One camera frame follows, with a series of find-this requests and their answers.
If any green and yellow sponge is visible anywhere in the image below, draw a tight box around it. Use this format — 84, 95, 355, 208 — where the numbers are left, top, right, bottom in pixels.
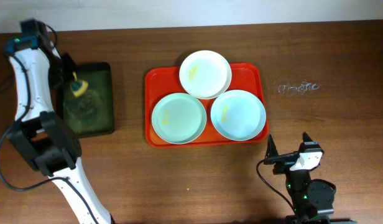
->
70, 72, 88, 98

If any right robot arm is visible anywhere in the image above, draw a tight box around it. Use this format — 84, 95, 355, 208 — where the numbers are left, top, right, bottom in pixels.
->
260, 133, 336, 223

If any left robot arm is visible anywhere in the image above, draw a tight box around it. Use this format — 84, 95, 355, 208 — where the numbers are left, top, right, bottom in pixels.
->
3, 19, 114, 223

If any red plastic tray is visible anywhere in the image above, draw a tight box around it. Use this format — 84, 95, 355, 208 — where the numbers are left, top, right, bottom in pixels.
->
145, 62, 265, 148

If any light blue plate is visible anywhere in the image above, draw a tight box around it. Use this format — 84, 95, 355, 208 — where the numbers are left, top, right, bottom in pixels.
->
210, 90, 267, 141

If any white plate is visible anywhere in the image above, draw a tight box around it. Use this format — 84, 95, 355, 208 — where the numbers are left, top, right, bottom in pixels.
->
178, 50, 233, 100

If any light green plate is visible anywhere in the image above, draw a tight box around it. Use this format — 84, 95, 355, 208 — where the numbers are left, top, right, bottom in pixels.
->
151, 93, 207, 145

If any black rectangular tray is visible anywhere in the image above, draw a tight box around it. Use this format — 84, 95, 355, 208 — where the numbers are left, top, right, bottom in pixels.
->
55, 62, 116, 139

